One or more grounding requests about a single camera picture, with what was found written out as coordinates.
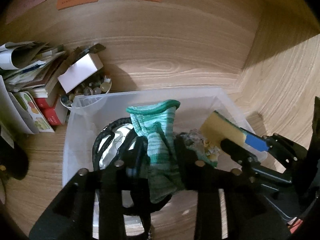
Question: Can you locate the floral fabric scrunchie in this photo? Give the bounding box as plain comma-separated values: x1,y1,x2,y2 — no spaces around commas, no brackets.
204,141,221,167

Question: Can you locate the yellow green sponge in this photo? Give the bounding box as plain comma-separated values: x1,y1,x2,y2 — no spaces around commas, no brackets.
200,111,247,149

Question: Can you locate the green striped sock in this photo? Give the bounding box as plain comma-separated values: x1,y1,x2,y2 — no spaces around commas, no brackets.
126,99,183,203

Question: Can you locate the black patterned strap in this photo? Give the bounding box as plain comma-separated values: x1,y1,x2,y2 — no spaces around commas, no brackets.
92,116,173,217

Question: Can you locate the clear plastic storage bin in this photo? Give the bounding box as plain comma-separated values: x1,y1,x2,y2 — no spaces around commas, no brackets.
62,87,268,238

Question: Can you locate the stack of books and papers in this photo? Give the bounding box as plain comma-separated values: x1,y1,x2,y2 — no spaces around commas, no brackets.
1,41,66,134

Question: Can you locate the bowl of marbles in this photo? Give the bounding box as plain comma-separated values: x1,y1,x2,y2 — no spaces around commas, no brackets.
60,73,112,109

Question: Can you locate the small white cardboard box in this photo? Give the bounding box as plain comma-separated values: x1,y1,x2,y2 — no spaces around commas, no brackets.
57,53,103,93

